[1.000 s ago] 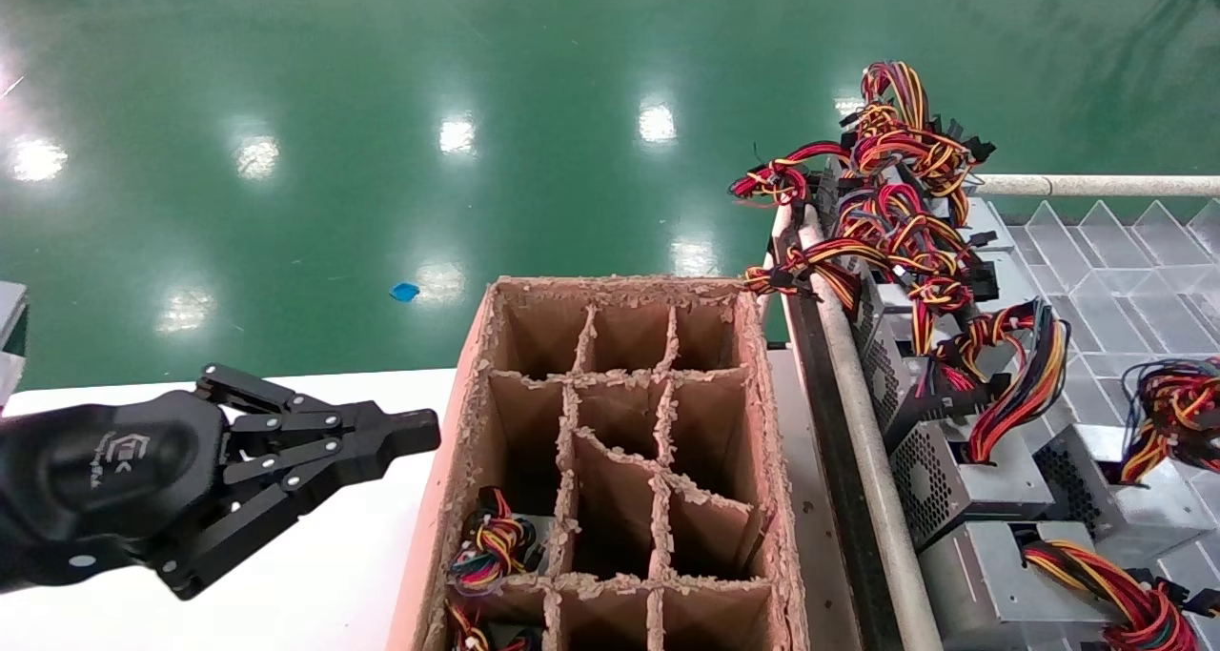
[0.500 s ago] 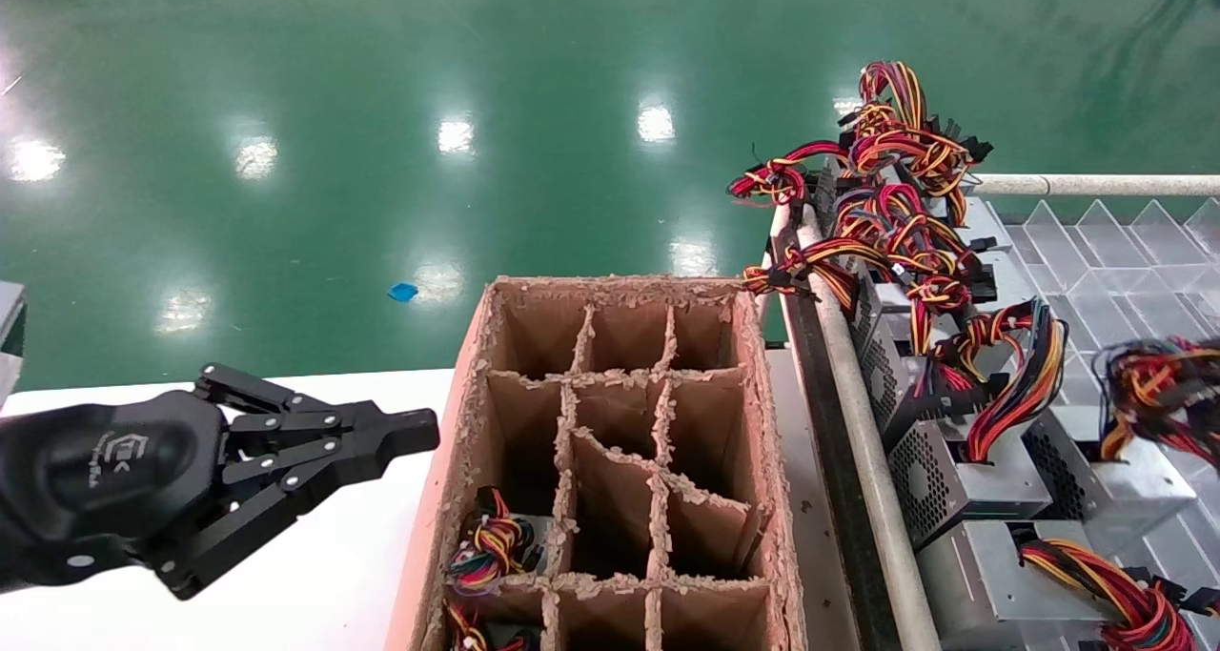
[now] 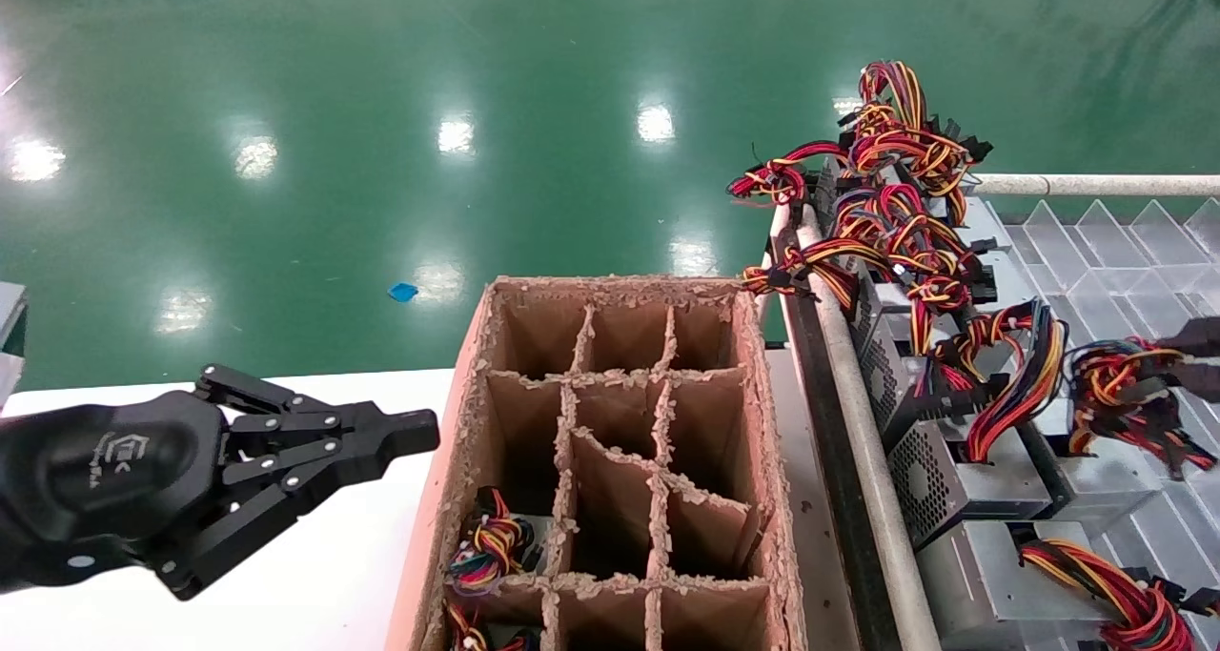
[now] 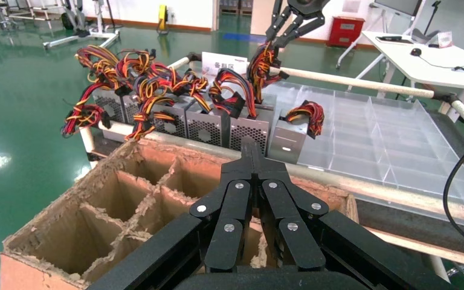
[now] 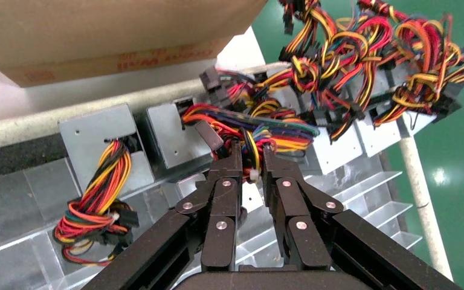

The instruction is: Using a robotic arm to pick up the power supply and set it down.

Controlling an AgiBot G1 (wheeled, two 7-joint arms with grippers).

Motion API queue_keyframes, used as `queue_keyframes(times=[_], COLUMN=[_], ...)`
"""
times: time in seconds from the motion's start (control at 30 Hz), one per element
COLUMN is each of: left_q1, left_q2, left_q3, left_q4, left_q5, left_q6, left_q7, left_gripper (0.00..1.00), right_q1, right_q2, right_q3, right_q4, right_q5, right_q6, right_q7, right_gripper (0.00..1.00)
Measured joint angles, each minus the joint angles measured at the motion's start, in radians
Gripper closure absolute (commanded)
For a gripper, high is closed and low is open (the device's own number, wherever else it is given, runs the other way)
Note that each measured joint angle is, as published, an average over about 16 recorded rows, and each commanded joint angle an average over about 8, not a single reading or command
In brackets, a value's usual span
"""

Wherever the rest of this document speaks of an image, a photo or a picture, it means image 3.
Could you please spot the brown cardboard box with dividers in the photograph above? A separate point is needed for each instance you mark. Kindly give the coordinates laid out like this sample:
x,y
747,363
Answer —
x,y
705,537

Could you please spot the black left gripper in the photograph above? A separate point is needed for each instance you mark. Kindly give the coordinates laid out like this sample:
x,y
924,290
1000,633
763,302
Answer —
x,y
105,479

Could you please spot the blue floor scrap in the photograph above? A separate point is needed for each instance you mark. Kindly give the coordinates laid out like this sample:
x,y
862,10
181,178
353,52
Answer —
x,y
403,292

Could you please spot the clear acrylic divided tray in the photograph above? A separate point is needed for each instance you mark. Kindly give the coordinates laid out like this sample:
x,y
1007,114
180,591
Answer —
x,y
1125,260

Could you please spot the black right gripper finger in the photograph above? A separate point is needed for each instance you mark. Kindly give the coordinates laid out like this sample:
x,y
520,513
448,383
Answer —
x,y
1196,380
1206,338

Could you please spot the grey metal panel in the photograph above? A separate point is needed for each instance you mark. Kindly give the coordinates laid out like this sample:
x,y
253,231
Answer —
x,y
10,346

